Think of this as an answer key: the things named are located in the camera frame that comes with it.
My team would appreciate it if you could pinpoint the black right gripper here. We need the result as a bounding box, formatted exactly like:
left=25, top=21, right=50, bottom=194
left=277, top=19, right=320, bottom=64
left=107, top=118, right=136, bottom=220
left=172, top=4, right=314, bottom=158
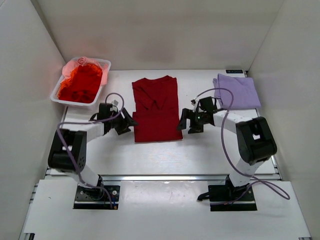
left=176, top=108, right=207, bottom=134

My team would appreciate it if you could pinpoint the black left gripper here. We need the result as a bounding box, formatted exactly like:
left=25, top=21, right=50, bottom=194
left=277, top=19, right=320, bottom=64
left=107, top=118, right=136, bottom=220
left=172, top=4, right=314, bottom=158
left=109, top=107, right=139, bottom=136

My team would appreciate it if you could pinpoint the dark red t shirt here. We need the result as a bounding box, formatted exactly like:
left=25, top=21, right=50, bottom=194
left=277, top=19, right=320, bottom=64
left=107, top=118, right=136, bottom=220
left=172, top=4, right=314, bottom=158
left=132, top=75, right=183, bottom=143

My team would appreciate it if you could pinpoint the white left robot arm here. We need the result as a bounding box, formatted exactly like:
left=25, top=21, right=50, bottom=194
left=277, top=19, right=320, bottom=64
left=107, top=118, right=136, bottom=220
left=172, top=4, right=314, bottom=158
left=47, top=103, right=138, bottom=200

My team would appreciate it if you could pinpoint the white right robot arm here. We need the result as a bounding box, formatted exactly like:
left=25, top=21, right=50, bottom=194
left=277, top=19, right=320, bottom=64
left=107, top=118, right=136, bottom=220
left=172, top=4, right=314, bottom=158
left=177, top=97, right=278, bottom=200

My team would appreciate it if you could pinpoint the orange red t shirt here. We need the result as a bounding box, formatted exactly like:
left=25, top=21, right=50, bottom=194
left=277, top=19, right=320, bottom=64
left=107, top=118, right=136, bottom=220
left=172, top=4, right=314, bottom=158
left=58, top=64, right=102, bottom=104

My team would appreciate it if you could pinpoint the folded lilac t shirt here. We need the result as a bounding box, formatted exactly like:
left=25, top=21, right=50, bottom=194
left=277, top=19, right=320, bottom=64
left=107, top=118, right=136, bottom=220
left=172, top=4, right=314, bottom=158
left=212, top=73, right=261, bottom=110

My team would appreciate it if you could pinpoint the blue label sticker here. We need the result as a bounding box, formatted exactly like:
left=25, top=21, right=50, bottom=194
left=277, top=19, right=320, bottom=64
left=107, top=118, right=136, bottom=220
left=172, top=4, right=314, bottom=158
left=225, top=69, right=244, bottom=74

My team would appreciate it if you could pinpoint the white plastic laundry basket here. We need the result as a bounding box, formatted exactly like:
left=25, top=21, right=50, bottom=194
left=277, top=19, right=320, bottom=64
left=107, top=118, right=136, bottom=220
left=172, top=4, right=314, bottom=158
left=50, top=56, right=111, bottom=108

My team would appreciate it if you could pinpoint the pink t shirt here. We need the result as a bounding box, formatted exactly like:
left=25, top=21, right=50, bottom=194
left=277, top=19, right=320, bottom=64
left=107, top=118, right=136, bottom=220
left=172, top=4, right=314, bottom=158
left=62, top=56, right=111, bottom=86

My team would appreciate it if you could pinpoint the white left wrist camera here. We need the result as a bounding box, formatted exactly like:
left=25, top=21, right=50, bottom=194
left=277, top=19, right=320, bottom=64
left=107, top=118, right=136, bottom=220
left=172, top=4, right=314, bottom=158
left=110, top=100, right=119, bottom=112

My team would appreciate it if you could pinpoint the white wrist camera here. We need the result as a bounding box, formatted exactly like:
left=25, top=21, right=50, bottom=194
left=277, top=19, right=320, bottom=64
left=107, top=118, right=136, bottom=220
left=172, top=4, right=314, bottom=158
left=190, top=98, right=201, bottom=113
left=110, top=100, right=119, bottom=112

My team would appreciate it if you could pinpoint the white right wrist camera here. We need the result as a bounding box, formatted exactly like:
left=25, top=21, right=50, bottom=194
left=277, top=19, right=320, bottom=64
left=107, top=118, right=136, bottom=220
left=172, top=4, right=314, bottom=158
left=190, top=98, right=201, bottom=113

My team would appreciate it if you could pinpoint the aluminium table edge rail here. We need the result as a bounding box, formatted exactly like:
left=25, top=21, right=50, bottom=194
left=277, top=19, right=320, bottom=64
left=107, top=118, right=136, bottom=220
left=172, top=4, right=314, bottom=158
left=102, top=174, right=227, bottom=182

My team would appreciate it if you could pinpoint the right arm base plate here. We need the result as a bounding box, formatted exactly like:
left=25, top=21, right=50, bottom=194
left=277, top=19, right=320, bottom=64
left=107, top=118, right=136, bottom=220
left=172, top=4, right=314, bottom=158
left=197, top=178, right=258, bottom=212

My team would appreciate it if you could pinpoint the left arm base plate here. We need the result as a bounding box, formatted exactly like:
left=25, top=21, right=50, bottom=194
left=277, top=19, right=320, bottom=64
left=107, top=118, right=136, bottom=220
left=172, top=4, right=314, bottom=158
left=73, top=181, right=121, bottom=210

